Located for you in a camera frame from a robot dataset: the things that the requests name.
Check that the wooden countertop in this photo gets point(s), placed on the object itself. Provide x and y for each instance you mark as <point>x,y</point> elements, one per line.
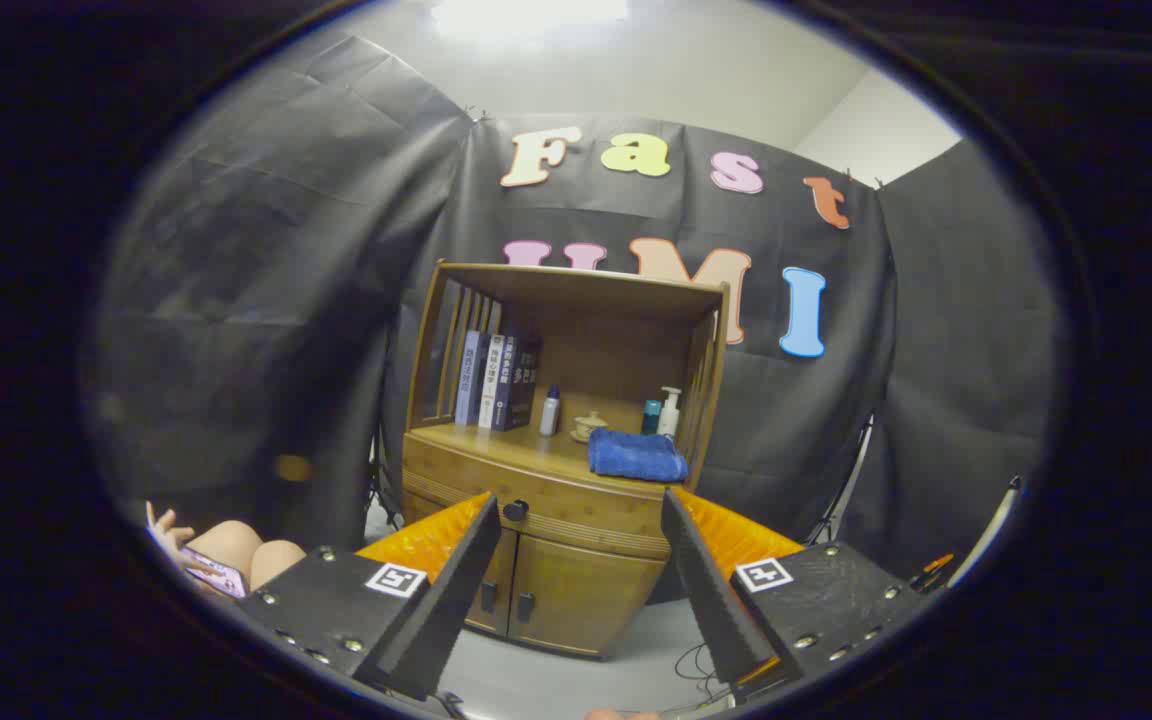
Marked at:
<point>506,445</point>

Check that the light blue book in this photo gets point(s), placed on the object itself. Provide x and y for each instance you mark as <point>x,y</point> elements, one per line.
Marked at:
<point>468,380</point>

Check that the beige lidded teacup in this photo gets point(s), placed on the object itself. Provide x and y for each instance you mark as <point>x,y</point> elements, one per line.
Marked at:
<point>588,427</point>

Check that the wooden cabinet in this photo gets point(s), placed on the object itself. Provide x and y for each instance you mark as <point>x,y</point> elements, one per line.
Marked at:
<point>616,300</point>

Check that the teal bottle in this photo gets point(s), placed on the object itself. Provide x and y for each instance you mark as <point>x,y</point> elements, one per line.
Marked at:
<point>651,418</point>

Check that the white bottle blue cap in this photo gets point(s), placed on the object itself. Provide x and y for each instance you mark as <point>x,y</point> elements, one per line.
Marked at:
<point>549,415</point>

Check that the black device orange tip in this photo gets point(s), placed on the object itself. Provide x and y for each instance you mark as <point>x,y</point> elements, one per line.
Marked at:
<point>933,572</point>

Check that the wooden drawer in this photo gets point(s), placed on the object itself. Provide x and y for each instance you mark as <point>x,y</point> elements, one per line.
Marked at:
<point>576,505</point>

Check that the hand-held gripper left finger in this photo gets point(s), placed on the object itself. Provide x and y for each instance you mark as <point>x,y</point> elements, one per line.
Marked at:
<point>456,590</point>

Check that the blue folded towel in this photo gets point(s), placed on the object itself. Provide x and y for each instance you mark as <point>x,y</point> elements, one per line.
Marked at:
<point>636,458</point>

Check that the white pole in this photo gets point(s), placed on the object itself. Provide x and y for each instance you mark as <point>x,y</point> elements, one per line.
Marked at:
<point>986,530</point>

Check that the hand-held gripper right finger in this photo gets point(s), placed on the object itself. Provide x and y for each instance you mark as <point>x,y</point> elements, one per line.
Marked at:
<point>706,590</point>

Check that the pink smartphone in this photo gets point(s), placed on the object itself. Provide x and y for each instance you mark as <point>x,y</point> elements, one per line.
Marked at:
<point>216,573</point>

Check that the dark blue book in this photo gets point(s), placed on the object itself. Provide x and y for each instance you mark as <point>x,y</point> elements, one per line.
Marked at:
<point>518,385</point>

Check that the white book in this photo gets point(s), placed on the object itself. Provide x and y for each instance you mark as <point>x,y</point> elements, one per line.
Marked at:
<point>490,385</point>

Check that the wooden cabinet door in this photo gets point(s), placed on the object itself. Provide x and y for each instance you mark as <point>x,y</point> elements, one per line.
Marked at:
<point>496,590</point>
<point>586,600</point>

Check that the black tripod stand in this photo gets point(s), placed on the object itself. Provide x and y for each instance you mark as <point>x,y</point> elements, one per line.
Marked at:
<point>841,490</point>

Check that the white pump bottle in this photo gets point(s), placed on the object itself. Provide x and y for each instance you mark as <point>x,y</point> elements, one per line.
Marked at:
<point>669,418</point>

